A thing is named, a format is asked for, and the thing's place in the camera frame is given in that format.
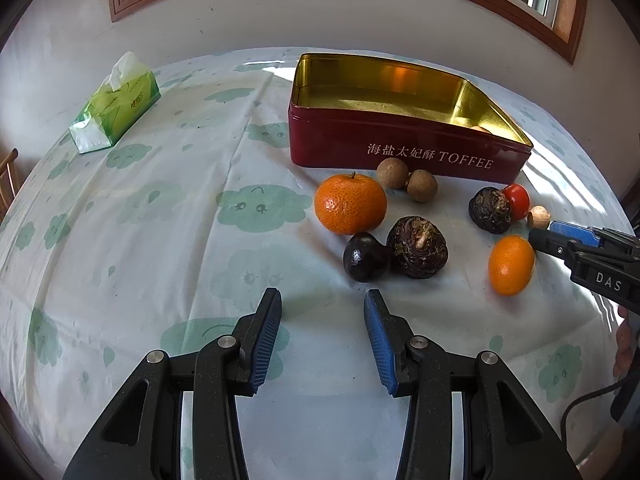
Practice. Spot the green tissue pack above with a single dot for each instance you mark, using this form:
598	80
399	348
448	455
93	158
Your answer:
120	110

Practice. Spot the dark wooden furniture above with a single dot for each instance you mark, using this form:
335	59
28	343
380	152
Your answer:
634	200

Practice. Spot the large dark water chestnut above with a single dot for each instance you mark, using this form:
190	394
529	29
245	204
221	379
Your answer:
417	250

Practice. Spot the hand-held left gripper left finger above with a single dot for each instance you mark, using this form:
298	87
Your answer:
265	340

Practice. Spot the orange kumquat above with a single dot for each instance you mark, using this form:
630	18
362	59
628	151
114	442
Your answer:
511	266

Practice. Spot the small pale brown longan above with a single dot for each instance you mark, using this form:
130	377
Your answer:
539	217

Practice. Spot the red and gold tin box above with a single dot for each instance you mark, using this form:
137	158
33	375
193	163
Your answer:
350	140

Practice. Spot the reddish orange round fruit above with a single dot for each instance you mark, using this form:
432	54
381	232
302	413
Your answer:
481	129

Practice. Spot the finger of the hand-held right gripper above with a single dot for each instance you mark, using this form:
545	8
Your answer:
550	242
575	233

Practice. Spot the person's right hand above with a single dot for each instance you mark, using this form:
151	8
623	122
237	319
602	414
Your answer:
624	345

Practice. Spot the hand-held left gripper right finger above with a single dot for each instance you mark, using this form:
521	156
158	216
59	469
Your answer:
377	340

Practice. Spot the mandarin orange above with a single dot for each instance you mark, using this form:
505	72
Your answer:
350	205

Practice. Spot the smooth dark water chestnut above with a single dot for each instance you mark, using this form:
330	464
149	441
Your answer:
365	257

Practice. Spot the red cherry tomato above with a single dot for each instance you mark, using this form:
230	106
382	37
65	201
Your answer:
519	199

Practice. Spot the rough dark water chestnut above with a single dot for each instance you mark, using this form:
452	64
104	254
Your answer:
490	210

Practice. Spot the wooden chair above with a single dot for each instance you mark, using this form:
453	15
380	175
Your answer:
7	175

